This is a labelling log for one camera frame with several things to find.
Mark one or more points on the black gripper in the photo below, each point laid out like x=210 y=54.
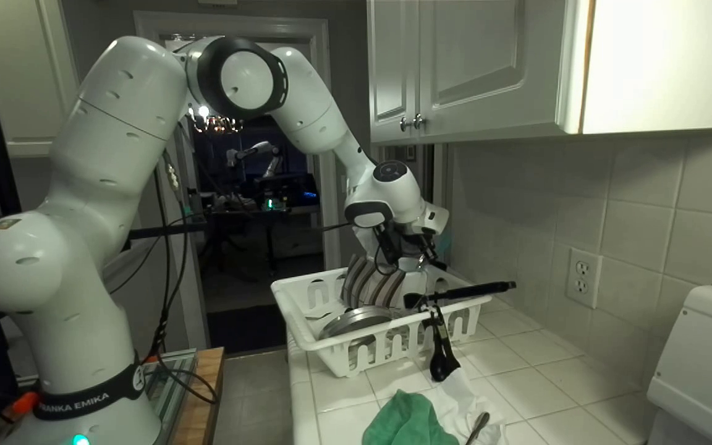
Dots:
x=394 y=234

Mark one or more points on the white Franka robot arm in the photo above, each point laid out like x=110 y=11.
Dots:
x=116 y=164

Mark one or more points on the dark hanging spoon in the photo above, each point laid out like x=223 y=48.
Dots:
x=444 y=361

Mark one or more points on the small metal spoon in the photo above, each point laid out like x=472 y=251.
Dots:
x=480 y=420

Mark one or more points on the grey plate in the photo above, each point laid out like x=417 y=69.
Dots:
x=391 y=290
x=371 y=287
x=351 y=282

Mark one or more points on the round metal plate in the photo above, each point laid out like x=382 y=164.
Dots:
x=356 y=320

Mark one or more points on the white plastic dish rack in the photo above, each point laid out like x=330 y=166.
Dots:
x=371 y=347

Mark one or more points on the metal cabinet knob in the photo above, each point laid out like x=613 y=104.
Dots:
x=418 y=122
x=407 y=125

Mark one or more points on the white cloth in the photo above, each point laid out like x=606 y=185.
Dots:
x=465 y=400

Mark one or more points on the green cloth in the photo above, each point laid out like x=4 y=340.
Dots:
x=407 y=420

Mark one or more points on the narrow white cabinet door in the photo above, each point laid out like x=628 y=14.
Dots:
x=394 y=65

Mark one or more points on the wide white cabinet door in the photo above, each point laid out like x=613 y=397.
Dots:
x=496 y=58

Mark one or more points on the black horizontal rod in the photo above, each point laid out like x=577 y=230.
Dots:
x=167 y=230

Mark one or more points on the white countertop appliance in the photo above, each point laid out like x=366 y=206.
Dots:
x=702 y=372

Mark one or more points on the white wall outlet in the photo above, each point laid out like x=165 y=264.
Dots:
x=582 y=278

